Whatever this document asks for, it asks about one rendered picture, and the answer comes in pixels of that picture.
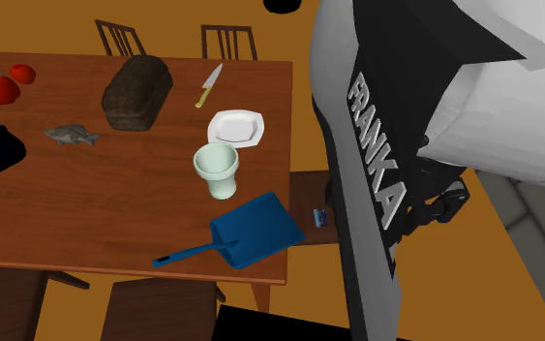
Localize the blue dustpan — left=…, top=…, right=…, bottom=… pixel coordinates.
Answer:
left=151, top=191, right=307, bottom=271

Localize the white plate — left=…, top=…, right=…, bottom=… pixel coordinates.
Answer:
left=206, top=108, right=266, bottom=149

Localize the pale green cup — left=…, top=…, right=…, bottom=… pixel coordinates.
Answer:
left=192, top=142, right=241, bottom=202

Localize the dark wooden chair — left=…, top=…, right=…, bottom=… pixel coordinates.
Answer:
left=94, top=18, right=147, bottom=58
left=199, top=24, right=259, bottom=62
left=0, top=266, right=91, bottom=341
left=99, top=277, right=227, bottom=341

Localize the dark brown bread loaf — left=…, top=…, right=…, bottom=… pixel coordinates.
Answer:
left=101, top=53, right=175, bottom=133

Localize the brown wooden dining table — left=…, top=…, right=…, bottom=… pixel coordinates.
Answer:
left=0, top=51, right=295, bottom=314

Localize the grey fish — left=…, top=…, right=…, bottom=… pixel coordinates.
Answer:
left=43, top=124, right=102, bottom=147

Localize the small red tomato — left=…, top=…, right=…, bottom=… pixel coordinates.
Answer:
left=9, top=63, right=37, bottom=85

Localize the knife with yellow handle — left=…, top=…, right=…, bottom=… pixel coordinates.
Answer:
left=194, top=62, right=225, bottom=109

